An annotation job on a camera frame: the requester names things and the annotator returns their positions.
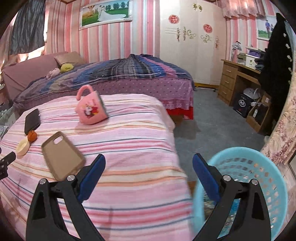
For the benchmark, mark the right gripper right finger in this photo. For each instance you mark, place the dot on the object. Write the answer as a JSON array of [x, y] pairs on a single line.
[[252, 219]]

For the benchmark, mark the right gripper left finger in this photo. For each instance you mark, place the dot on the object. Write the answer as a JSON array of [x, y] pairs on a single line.
[[45, 221]]

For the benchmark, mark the dark patterned snack wrapper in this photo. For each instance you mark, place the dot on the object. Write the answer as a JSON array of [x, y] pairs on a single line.
[[209, 206]]

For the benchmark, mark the blue plastic trash basket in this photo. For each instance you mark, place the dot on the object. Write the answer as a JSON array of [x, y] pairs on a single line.
[[244, 164]]

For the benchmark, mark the black smartphone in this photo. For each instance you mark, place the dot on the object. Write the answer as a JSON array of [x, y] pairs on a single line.
[[32, 121]]

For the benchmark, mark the brown phone case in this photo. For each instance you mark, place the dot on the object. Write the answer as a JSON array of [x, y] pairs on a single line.
[[61, 156]]

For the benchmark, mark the floral curtain right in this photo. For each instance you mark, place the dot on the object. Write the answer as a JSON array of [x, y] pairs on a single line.
[[280, 146]]

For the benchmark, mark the purple bed with blanket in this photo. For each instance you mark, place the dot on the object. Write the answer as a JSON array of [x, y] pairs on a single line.
[[27, 85]]

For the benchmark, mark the pink cartoon mug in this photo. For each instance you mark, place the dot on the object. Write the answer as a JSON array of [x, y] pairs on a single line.
[[90, 107]]

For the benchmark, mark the pink plush toy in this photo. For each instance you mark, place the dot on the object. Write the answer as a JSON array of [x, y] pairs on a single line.
[[53, 73]]

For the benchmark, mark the wooden desk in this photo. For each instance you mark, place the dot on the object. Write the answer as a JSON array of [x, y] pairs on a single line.
[[237, 78]]

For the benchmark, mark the pink striped bed cover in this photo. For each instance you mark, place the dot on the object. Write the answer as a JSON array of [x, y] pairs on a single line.
[[143, 192]]

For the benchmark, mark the yellow plush toy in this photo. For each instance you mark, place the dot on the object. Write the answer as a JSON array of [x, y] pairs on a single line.
[[66, 67]]

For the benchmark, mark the black box under desk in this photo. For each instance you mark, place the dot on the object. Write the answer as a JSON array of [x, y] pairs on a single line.
[[242, 104]]

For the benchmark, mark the brown pillow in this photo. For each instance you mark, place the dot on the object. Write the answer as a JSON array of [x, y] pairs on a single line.
[[70, 58]]

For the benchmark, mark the dark window cloth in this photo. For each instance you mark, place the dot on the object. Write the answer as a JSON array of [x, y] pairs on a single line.
[[28, 31]]

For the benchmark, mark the black hanging coat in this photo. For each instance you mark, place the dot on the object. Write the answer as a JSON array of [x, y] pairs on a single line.
[[276, 74]]

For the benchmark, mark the white printer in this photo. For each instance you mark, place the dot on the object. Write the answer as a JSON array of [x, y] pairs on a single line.
[[250, 57]]

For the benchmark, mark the framed wedding photo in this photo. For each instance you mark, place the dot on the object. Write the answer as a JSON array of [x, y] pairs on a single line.
[[105, 12]]

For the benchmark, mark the desk lamp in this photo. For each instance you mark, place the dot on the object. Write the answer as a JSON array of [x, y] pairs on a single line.
[[235, 47]]

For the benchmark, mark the small framed photo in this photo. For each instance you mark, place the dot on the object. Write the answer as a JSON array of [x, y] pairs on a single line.
[[265, 26]]

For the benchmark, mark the white wardrobe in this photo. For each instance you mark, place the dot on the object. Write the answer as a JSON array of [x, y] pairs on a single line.
[[193, 37]]

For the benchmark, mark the pink window curtain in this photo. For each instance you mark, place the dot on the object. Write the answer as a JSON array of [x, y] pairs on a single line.
[[237, 8]]

